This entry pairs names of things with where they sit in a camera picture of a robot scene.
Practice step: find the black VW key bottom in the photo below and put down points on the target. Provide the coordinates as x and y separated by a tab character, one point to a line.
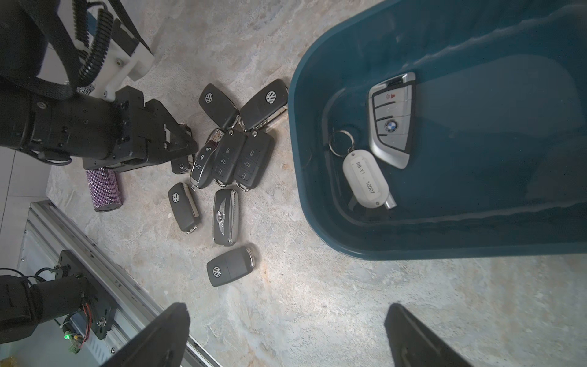
231	266

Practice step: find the black flip key middle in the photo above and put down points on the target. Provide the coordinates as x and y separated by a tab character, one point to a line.
227	153

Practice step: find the black Bentley key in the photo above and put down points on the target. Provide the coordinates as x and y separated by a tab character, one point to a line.
225	217

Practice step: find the white oval key fob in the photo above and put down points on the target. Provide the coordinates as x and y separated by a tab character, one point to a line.
364	175

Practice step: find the black chrome slim key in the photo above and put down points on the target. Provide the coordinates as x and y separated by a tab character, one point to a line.
201	173

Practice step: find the black VW key lower left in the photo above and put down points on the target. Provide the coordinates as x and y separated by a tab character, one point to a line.
184	208

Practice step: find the purple glitter cylinder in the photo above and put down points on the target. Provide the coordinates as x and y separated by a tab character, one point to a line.
104	190

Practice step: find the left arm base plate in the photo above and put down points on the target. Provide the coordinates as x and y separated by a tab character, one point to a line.
102	305

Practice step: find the aluminium mounting rail frame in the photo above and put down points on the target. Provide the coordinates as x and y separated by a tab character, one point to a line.
73	286

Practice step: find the black vw key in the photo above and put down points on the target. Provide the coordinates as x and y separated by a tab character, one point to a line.
265	106
184	208
231	266
220	109

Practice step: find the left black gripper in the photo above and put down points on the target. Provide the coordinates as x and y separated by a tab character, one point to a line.
123	135

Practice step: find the black flip key right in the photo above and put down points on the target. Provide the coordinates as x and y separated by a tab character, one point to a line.
253	160

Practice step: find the teal plastic storage box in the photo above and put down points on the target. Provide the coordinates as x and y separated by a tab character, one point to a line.
498	157

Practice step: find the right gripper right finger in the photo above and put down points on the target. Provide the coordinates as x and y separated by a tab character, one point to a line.
412	343

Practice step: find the black flip key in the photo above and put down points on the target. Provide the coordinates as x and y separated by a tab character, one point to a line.
227	153
253	160

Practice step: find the black VW key top left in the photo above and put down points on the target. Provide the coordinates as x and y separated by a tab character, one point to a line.
220	109

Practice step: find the black VW key top right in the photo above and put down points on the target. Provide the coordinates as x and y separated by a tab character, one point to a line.
265	106

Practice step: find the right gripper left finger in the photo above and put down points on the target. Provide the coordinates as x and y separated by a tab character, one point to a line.
161	343

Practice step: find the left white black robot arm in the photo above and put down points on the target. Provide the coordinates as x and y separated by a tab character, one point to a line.
62	90

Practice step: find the silver BMW car key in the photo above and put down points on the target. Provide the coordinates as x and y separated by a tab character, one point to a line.
391	115

